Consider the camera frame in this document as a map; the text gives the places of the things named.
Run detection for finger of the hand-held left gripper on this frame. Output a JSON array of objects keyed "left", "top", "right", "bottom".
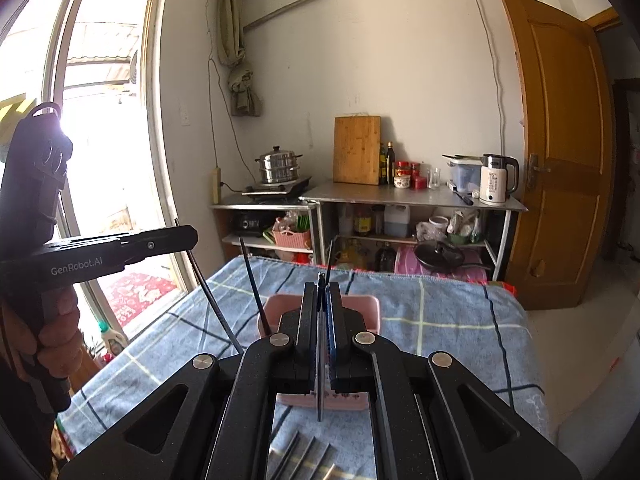
[
  {"left": 47, "top": 231, "right": 152, "bottom": 249},
  {"left": 119, "top": 225, "right": 199, "bottom": 266}
]

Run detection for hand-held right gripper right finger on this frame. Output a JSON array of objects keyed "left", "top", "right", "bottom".
[{"left": 324, "top": 280, "right": 583, "bottom": 480}]

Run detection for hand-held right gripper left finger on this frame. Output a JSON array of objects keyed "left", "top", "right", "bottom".
[{"left": 59, "top": 282, "right": 322, "bottom": 480}]

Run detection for pink utensil holder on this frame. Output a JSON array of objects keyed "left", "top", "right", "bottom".
[{"left": 256, "top": 294, "right": 384, "bottom": 413}]

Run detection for person's left forearm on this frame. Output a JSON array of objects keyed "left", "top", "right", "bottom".
[{"left": 0, "top": 350, "right": 58, "bottom": 480}]

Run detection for person's left hand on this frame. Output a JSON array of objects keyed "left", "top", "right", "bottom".
[{"left": 0, "top": 287, "right": 82, "bottom": 383}]

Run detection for red patterned mat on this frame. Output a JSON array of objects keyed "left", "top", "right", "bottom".
[{"left": 100, "top": 271, "right": 178, "bottom": 326}]

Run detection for yellow oil bottle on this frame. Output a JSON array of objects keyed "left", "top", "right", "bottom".
[{"left": 336, "top": 240, "right": 368, "bottom": 270}]

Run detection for small metal shelf table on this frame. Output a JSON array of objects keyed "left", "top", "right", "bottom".
[{"left": 210, "top": 192, "right": 321, "bottom": 266}]

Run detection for pink plastic basket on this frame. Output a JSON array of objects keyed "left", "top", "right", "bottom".
[{"left": 271, "top": 227, "right": 312, "bottom": 251}]

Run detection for black kitchen appliance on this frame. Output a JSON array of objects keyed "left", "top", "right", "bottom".
[{"left": 231, "top": 211, "right": 273, "bottom": 237}]

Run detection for dark glass bottle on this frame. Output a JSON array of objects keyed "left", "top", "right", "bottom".
[{"left": 375, "top": 242, "right": 397, "bottom": 273}]

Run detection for pink storage box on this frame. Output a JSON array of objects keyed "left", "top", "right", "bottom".
[{"left": 394, "top": 247, "right": 488, "bottom": 283}]

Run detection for white detergent bottle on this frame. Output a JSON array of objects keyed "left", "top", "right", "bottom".
[{"left": 98, "top": 321, "right": 130, "bottom": 361}]

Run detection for blue checked blanket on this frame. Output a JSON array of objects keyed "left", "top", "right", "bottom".
[{"left": 59, "top": 255, "right": 551, "bottom": 480}]

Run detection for white framed window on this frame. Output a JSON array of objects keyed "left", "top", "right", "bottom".
[{"left": 0, "top": 0, "right": 201, "bottom": 341}]

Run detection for black induction cooker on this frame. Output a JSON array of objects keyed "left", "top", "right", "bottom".
[{"left": 241, "top": 176, "right": 313, "bottom": 197}]

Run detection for white plastic jug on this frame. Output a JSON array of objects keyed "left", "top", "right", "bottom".
[{"left": 384, "top": 204, "right": 412, "bottom": 238}]

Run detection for black frying pan with lid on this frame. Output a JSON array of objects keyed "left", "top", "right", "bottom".
[{"left": 413, "top": 241, "right": 493, "bottom": 277}]

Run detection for steel steamer pot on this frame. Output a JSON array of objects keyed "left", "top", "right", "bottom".
[{"left": 254, "top": 146, "right": 304, "bottom": 185}]

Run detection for large metal shelf table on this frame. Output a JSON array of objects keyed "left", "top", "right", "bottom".
[{"left": 299, "top": 180, "right": 529, "bottom": 281}]

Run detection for crumpled plastic bags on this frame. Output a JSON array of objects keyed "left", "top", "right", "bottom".
[{"left": 447, "top": 209, "right": 483, "bottom": 243}]

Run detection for grey hanging cloth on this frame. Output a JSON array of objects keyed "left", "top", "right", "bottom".
[{"left": 228, "top": 61, "right": 264, "bottom": 117}]

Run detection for wooden cutting board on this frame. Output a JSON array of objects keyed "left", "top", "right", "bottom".
[{"left": 333, "top": 115, "right": 382, "bottom": 186}]

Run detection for clear plastic container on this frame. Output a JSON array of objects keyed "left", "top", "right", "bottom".
[{"left": 446, "top": 157, "right": 483, "bottom": 196}]

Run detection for white electric kettle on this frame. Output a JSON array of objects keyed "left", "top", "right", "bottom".
[{"left": 479, "top": 153, "right": 521, "bottom": 206}]

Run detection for beige curtain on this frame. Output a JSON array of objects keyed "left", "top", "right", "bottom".
[{"left": 216, "top": 0, "right": 248, "bottom": 68}]

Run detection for wooden door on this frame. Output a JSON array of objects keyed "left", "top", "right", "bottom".
[{"left": 499, "top": 0, "right": 618, "bottom": 311}]

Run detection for metal door handle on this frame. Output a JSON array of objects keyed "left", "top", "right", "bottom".
[{"left": 525, "top": 154, "right": 552, "bottom": 191}]

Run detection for grey wall pipe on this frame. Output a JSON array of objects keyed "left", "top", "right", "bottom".
[{"left": 244, "top": 0, "right": 351, "bottom": 28}]

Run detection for white wall cable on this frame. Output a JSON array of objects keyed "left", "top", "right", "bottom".
[{"left": 470, "top": 0, "right": 507, "bottom": 161}]

